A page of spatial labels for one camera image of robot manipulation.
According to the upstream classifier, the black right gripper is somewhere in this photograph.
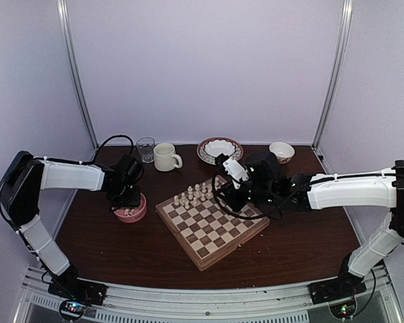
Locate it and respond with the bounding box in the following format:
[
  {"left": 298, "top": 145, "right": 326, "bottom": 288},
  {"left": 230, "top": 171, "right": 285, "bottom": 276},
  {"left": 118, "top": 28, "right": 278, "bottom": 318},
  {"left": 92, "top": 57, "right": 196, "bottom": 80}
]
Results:
[{"left": 215, "top": 179, "right": 276, "bottom": 213}]

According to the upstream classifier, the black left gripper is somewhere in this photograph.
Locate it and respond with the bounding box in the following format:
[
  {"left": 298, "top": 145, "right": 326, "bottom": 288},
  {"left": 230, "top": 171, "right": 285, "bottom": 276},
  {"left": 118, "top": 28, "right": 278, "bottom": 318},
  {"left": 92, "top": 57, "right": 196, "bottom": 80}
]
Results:
[{"left": 110, "top": 184, "right": 141, "bottom": 207}]

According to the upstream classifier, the white queen chess piece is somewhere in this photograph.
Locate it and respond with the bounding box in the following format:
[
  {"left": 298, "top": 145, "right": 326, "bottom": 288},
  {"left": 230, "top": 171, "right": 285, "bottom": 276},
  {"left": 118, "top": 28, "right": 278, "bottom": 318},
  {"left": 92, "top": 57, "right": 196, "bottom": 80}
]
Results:
[{"left": 193, "top": 184, "right": 201, "bottom": 198}]

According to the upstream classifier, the white king chess piece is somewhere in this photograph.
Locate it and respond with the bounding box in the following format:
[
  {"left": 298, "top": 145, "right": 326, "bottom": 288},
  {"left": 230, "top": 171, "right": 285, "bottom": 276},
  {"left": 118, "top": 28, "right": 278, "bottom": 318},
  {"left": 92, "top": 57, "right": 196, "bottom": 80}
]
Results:
[{"left": 187, "top": 186, "right": 193, "bottom": 200}]

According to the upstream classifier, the white bishop chess piece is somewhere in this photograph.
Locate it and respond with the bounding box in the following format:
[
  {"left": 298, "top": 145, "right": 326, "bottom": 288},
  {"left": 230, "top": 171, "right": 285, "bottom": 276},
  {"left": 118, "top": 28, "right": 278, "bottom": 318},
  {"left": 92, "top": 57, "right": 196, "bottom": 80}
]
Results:
[{"left": 180, "top": 192, "right": 187, "bottom": 205}]

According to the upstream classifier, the white knight chess piece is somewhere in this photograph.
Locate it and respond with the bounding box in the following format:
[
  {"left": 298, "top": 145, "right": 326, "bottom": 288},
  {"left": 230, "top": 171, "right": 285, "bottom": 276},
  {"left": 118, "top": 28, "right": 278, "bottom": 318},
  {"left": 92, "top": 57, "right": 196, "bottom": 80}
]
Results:
[{"left": 174, "top": 195, "right": 180, "bottom": 206}]

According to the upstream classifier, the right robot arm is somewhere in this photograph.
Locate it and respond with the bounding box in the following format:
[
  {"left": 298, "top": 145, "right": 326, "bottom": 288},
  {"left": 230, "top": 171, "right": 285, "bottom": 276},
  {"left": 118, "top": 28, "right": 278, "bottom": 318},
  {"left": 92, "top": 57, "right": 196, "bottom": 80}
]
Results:
[{"left": 214, "top": 153, "right": 404, "bottom": 297}]

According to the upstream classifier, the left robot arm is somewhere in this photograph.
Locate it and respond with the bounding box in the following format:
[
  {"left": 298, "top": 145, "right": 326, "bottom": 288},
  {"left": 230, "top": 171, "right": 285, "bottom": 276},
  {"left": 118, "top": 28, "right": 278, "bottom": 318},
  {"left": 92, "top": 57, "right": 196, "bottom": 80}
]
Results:
[{"left": 0, "top": 151, "right": 144, "bottom": 299}]

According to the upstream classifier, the white chess pieces pile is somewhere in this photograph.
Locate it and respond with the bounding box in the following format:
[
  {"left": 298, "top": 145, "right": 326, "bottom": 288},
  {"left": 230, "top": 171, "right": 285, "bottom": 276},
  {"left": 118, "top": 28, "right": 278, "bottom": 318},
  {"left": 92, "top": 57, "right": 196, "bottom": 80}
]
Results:
[{"left": 122, "top": 209, "right": 135, "bottom": 217}]

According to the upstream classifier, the wooden chess board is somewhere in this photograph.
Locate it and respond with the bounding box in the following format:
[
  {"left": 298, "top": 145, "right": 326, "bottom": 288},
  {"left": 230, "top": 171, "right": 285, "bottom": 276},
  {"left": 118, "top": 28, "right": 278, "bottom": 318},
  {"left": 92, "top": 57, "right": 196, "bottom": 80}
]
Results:
[{"left": 156, "top": 179, "right": 270, "bottom": 271}]

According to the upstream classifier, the pink cat-ear bowl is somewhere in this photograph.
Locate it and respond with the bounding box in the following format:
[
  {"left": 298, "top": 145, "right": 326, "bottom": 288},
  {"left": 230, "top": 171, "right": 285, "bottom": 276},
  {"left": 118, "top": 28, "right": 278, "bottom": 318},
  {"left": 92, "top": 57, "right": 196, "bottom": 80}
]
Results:
[{"left": 114, "top": 193, "right": 147, "bottom": 223}]

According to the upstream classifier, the clear drinking glass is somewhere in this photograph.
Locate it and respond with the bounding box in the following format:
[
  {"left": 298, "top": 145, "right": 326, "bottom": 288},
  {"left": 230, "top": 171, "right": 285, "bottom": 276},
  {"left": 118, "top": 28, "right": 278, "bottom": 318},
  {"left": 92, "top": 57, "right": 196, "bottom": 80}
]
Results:
[{"left": 137, "top": 137, "right": 156, "bottom": 164}]

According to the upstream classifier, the white scalloped bowl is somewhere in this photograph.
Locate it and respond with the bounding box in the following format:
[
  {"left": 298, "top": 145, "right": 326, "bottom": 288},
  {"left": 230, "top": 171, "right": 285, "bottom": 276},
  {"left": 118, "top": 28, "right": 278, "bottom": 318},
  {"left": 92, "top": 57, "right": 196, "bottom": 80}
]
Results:
[{"left": 204, "top": 139, "right": 235, "bottom": 157}]

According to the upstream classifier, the cream ribbed mug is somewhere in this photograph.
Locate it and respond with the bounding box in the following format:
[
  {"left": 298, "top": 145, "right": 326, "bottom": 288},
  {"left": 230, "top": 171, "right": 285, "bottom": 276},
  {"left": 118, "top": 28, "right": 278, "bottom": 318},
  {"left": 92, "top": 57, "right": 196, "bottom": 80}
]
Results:
[{"left": 154, "top": 143, "right": 183, "bottom": 172}]

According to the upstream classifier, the patterned ceramic plate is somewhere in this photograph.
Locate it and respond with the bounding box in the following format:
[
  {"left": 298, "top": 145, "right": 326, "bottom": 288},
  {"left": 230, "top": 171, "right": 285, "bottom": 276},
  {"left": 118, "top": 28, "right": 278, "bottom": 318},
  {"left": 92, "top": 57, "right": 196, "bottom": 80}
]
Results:
[{"left": 197, "top": 137, "right": 244, "bottom": 166}]

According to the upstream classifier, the small white floral bowl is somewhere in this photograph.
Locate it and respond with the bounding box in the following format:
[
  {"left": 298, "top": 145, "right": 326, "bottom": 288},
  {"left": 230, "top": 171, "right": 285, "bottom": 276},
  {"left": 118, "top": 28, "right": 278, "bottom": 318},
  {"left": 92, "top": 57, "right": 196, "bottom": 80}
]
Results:
[{"left": 269, "top": 142, "right": 295, "bottom": 164}]

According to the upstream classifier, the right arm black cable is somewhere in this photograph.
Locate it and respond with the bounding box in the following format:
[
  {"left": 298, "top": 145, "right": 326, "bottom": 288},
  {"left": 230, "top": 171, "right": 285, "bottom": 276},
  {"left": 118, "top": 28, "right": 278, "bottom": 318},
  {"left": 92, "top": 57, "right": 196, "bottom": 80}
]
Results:
[{"left": 211, "top": 171, "right": 310, "bottom": 221}]

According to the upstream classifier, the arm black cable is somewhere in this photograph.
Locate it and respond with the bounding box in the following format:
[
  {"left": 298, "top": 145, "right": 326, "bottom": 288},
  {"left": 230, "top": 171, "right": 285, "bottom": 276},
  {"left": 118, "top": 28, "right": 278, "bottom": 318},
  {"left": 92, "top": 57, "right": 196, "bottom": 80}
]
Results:
[
  {"left": 211, "top": 171, "right": 310, "bottom": 221},
  {"left": 90, "top": 135, "right": 135, "bottom": 166}
]

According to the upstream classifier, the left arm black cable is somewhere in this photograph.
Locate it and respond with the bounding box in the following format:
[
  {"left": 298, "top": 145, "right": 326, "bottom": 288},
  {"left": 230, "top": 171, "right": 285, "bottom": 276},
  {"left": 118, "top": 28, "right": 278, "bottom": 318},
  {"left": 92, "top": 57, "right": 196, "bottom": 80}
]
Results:
[{"left": 90, "top": 135, "right": 135, "bottom": 166}]

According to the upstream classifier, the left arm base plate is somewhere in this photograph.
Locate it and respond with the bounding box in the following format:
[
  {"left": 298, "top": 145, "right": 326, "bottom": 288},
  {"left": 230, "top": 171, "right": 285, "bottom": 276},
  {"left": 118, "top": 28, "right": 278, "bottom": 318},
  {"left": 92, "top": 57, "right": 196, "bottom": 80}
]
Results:
[{"left": 48, "top": 279, "right": 107, "bottom": 306}]

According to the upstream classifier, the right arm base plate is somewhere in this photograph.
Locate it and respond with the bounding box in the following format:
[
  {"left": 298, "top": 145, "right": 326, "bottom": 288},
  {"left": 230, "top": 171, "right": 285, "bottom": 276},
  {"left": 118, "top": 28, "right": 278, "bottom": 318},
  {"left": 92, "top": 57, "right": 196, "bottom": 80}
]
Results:
[{"left": 308, "top": 278, "right": 367, "bottom": 304}]

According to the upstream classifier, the aluminium front rail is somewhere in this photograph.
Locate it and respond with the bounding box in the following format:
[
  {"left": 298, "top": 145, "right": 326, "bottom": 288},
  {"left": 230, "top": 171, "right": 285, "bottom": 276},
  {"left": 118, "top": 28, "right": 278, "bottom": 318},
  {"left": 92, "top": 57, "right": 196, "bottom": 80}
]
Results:
[{"left": 10, "top": 265, "right": 404, "bottom": 322}]

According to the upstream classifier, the left aluminium frame post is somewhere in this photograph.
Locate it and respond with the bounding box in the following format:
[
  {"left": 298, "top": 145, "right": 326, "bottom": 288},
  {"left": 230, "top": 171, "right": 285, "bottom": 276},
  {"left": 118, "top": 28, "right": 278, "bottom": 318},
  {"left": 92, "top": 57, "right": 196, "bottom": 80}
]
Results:
[{"left": 57, "top": 0, "right": 98, "bottom": 150}]

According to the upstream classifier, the aluminium frame post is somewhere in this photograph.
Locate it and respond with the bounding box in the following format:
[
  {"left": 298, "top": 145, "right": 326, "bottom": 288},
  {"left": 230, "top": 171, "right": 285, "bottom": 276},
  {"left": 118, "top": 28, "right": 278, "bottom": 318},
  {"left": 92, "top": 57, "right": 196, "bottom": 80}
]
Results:
[
  {"left": 312, "top": 0, "right": 354, "bottom": 151},
  {"left": 57, "top": 0, "right": 98, "bottom": 150}
]

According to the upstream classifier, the right aluminium frame post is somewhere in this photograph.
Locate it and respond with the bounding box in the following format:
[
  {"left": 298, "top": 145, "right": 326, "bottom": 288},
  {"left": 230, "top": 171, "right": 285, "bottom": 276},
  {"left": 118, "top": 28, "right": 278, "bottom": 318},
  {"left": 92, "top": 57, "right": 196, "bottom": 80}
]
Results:
[{"left": 312, "top": 0, "right": 354, "bottom": 151}]

